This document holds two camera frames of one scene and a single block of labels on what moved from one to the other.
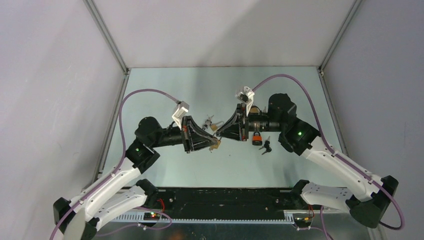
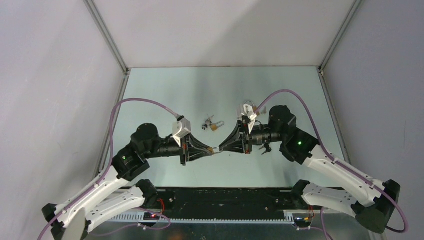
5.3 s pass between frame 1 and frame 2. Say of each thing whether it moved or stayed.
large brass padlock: stayed
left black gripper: moved
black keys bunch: stayed
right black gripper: moved
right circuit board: stayed
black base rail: stayed
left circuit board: stayed
